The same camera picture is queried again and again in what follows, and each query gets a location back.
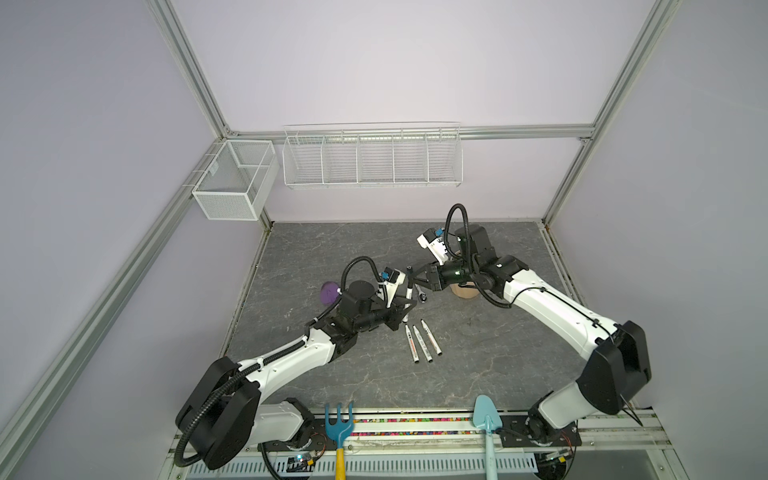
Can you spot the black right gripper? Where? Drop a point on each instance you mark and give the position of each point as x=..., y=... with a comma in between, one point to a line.
x=430, y=282

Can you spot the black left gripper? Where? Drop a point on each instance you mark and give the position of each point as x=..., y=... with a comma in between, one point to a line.
x=396, y=312

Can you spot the white marker pen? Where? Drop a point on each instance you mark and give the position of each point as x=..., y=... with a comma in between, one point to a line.
x=411, y=343
x=409, y=283

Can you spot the white whiteboard marker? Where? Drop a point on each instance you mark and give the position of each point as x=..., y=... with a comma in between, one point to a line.
x=422, y=345
x=431, y=338

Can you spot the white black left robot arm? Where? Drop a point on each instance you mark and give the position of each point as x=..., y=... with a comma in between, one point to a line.
x=224, y=409

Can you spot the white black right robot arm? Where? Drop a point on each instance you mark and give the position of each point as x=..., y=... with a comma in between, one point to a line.
x=616, y=354

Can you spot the potted green plant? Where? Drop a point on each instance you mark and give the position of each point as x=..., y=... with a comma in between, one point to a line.
x=468, y=291

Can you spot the light blue garden trowel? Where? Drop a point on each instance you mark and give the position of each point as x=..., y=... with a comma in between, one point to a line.
x=487, y=419

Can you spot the white mesh box basket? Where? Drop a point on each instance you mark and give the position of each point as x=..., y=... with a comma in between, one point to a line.
x=236, y=183

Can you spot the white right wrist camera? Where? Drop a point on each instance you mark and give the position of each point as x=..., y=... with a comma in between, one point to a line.
x=432, y=240

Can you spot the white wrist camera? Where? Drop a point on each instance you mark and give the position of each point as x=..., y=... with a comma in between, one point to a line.
x=391, y=280
x=432, y=240

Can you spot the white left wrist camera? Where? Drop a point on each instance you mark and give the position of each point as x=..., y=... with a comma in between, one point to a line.
x=391, y=280

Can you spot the white wire shelf basket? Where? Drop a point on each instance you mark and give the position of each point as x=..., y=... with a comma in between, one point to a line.
x=373, y=154

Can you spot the blue garden fork yellow handle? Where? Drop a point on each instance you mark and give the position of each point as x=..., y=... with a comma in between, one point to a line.
x=338, y=431

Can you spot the aluminium front rail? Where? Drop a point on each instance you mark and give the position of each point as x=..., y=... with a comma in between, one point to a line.
x=382, y=431

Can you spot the white perforated cable duct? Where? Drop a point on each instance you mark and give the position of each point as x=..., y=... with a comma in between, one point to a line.
x=360, y=466

